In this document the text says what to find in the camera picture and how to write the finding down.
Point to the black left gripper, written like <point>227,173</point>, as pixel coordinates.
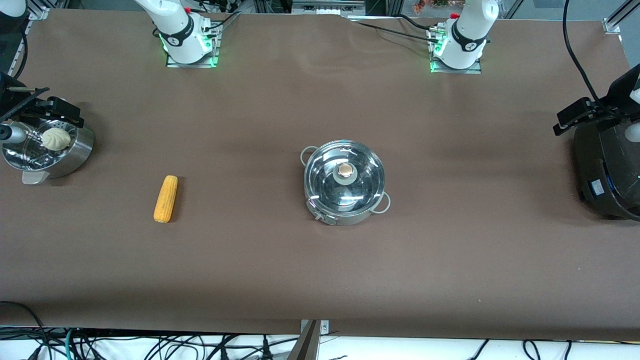
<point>618,94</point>

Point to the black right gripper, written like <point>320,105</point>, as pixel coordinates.
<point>6,97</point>

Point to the yellow corn cob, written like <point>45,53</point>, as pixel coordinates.
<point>165,199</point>

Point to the glass pot lid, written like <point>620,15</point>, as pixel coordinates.
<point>345,171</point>

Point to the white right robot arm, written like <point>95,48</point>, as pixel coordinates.
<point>180,35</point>

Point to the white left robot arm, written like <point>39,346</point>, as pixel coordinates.
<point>465,40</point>

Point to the steel steamer pot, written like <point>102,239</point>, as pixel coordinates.
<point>75,155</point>

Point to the white steamed bun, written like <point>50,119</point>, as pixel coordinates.
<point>56,139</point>

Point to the black rice cooker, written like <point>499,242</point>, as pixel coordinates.
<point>610,170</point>

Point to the brown table cover sheet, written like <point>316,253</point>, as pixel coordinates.
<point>320,275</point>

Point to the metal corner bracket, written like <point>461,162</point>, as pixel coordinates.
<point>40,13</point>
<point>612,26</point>

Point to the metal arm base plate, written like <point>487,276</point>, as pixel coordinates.
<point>175,64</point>
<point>475,70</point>

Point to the aluminium frame beam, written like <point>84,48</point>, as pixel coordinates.
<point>327,6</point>

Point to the metal bracket with grey bar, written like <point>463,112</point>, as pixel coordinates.
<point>310,342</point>

